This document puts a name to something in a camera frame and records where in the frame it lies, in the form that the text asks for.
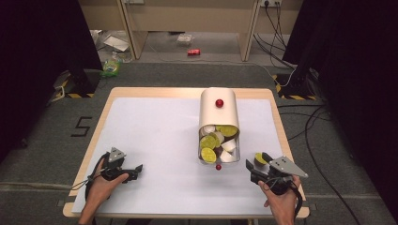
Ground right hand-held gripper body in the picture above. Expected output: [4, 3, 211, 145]
[250, 155, 310, 197]

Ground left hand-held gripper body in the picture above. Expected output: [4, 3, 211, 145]
[101, 146, 133, 183]

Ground lime slice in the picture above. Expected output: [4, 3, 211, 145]
[200, 147, 218, 165]
[253, 152, 268, 166]
[209, 131, 222, 148]
[200, 134, 218, 150]
[219, 125, 239, 138]

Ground clear drawer with red knob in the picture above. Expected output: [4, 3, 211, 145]
[198, 124, 242, 172]

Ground person's left hand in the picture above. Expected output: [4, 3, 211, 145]
[84, 158, 130, 209]

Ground person's right hand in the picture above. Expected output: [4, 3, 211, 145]
[257, 174, 302, 220]

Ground white paper sheet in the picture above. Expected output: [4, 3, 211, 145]
[71, 97, 284, 217]

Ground black stand base striped tape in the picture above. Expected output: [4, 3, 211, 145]
[271, 72, 319, 101]
[51, 68, 101, 99]

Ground green plastic bag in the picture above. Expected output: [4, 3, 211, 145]
[99, 52, 124, 79]

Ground black curtain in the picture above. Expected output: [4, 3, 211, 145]
[282, 0, 398, 221]
[0, 0, 104, 163]

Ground white paper packet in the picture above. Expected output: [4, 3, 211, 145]
[102, 34, 130, 53]

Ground clear plastic container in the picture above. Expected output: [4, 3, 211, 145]
[176, 33, 193, 47]

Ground beige wooden desk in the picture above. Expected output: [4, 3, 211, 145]
[78, 0, 304, 63]

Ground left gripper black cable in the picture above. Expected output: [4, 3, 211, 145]
[69, 153, 109, 201]

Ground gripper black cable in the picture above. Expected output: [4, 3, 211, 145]
[69, 153, 109, 201]
[290, 180, 305, 218]

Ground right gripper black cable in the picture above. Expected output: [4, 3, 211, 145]
[290, 180, 305, 218]

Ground black floor cables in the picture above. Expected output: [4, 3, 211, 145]
[276, 103, 362, 225]

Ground black power cables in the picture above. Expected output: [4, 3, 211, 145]
[253, 3, 298, 70]

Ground white wall power outlet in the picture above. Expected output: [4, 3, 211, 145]
[260, 0, 283, 8]

